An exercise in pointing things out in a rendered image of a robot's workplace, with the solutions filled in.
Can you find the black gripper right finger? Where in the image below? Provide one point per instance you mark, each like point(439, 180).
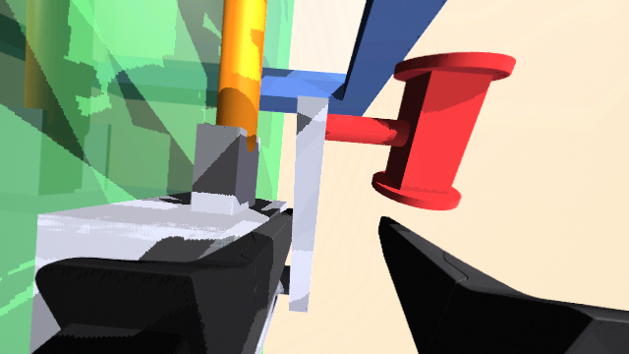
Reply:
point(454, 308)

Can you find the blue rectangular frame bar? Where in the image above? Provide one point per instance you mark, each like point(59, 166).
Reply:
point(387, 32)

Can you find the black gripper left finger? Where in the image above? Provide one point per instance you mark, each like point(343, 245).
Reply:
point(219, 303)

